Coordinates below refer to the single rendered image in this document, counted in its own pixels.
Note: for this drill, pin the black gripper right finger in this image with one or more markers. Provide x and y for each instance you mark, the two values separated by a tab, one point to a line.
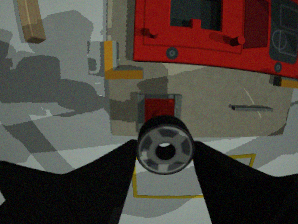
238	194

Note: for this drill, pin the black and grey wheel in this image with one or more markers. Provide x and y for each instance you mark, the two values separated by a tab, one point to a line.
172	158

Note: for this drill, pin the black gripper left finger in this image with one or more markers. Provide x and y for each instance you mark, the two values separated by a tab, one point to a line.
93	194

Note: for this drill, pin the tan rectangular block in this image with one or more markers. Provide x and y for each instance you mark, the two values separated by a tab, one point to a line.
31	21

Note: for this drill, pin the yellow rectangular outline on table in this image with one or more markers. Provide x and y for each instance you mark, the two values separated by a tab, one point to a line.
252	157

